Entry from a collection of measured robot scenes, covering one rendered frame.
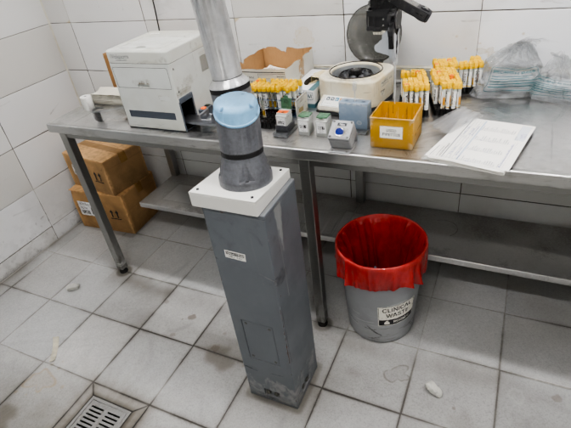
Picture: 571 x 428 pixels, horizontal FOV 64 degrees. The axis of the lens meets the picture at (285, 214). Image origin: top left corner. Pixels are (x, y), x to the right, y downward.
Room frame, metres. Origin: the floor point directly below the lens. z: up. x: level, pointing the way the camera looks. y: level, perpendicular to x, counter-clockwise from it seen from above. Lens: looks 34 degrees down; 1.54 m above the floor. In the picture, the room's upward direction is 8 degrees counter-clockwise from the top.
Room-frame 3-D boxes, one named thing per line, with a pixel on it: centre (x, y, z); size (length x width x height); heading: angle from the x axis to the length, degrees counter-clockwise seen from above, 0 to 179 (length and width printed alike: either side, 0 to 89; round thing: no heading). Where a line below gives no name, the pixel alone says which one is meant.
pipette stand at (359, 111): (1.42, -0.28, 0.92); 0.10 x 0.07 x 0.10; 56
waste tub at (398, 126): (1.30, -0.38, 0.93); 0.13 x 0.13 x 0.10; 60
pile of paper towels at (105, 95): (2.09, 0.70, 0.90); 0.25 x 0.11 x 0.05; 61
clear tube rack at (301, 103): (1.67, -0.03, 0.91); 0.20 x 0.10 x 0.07; 61
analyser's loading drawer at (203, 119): (1.61, 0.24, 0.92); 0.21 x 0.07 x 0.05; 61
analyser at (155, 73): (1.78, 0.36, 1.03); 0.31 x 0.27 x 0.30; 61
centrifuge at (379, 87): (1.66, -0.33, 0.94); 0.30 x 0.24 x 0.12; 142
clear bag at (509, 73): (1.57, -0.86, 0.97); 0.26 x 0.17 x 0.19; 75
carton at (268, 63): (1.90, -0.04, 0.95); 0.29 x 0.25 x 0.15; 151
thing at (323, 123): (1.42, -0.17, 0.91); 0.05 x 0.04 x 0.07; 151
